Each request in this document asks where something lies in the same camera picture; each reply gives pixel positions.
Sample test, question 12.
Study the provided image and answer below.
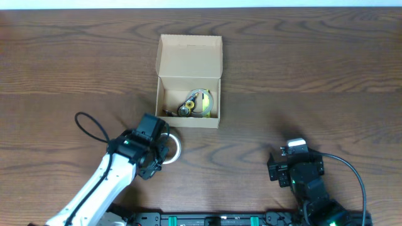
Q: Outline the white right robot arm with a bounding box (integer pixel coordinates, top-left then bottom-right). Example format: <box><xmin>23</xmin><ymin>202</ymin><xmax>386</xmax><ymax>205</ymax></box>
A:
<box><xmin>267</xmin><ymin>148</ymin><xmax>356</xmax><ymax>225</ymax></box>

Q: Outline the yellow black correction tape dispenser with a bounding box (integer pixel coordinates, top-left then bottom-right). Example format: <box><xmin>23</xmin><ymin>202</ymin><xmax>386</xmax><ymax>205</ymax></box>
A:
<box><xmin>177</xmin><ymin>92</ymin><xmax>198</xmax><ymax>117</ymax></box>

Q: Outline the brown cardboard box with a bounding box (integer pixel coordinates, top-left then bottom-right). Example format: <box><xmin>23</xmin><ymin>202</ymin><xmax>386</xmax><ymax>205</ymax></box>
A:
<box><xmin>155</xmin><ymin>35</ymin><xmax>223</xmax><ymax>129</ymax></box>

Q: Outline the clear packing tape roll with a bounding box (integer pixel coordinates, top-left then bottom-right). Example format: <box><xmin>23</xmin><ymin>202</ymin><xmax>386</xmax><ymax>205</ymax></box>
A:
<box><xmin>184</xmin><ymin>89</ymin><xmax>214</xmax><ymax>117</ymax></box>

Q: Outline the black pen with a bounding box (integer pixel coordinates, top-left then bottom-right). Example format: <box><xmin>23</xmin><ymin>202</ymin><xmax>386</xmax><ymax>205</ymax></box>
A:
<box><xmin>163</xmin><ymin>109</ymin><xmax>178</xmax><ymax>117</ymax></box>

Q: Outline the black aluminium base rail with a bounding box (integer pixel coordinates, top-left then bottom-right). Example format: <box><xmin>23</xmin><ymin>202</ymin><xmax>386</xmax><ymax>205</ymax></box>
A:
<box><xmin>97</xmin><ymin>204</ymin><xmax>307</xmax><ymax>226</ymax></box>

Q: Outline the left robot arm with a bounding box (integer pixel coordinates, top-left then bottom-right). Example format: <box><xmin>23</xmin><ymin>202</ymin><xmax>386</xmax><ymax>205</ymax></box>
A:
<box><xmin>45</xmin><ymin>112</ymin><xmax>170</xmax><ymax>226</ymax></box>

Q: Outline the white masking tape roll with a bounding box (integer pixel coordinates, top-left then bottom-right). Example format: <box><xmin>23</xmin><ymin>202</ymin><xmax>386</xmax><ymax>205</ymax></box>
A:
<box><xmin>161</xmin><ymin>132</ymin><xmax>182</xmax><ymax>164</ymax></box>

